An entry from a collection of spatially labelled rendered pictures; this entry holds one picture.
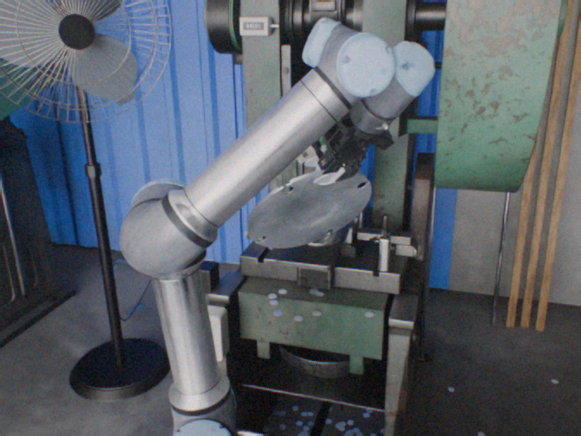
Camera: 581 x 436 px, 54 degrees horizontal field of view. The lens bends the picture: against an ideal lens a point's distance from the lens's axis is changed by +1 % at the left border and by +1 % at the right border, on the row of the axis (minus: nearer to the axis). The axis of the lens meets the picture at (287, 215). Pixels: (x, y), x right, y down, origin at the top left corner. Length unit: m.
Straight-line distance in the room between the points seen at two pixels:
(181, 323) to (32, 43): 1.13
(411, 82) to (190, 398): 0.67
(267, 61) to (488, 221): 1.66
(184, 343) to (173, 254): 0.26
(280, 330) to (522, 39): 0.92
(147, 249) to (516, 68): 0.69
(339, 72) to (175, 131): 2.29
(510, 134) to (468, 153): 0.09
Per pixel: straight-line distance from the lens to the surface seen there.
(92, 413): 2.25
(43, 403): 2.36
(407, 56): 0.89
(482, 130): 1.15
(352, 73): 0.73
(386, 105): 0.92
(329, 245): 1.46
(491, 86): 1.10
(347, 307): 1.46
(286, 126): 0.75
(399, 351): 1.43
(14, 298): 2.85
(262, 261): 1.58
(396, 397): 1.51
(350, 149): 1.02
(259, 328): 1.56
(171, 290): 0.97
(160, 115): 3.03
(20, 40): 1.84
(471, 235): 2.84
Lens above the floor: 1.37
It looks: 21 degrees down
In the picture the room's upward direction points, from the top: 1 degrees counter-clockwise
